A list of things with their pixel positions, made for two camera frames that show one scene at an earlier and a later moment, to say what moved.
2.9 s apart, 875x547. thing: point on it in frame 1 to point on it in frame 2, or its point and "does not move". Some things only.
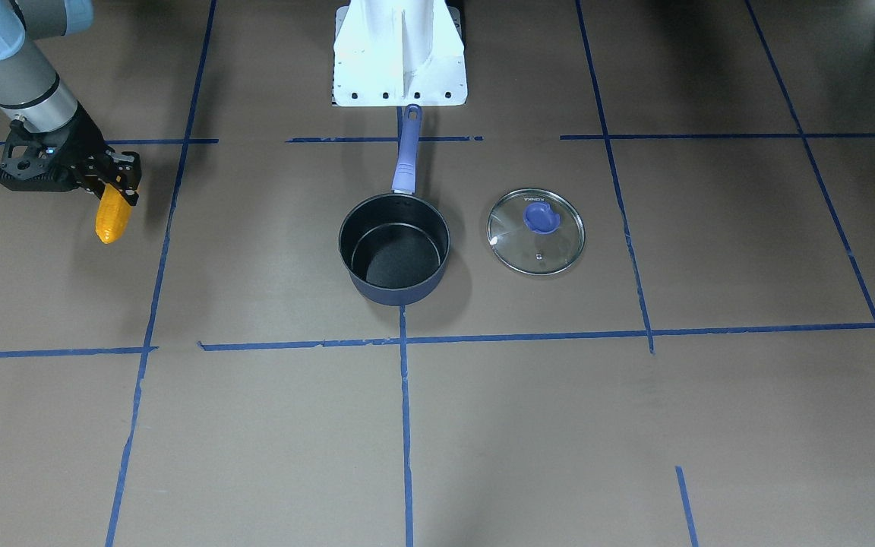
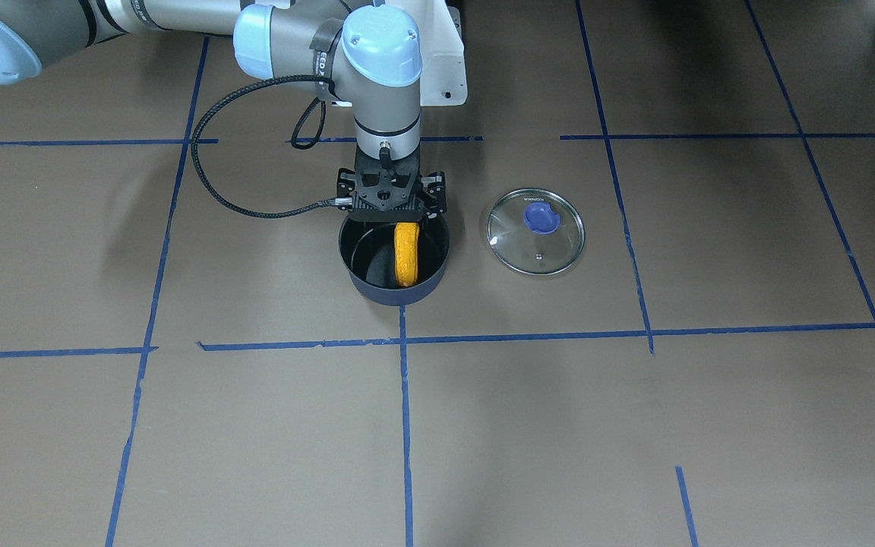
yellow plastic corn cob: (112, 214) to (406, 238)
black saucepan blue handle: (395, 245) does not move
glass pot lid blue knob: (535, 231) does not move
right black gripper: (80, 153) to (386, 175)
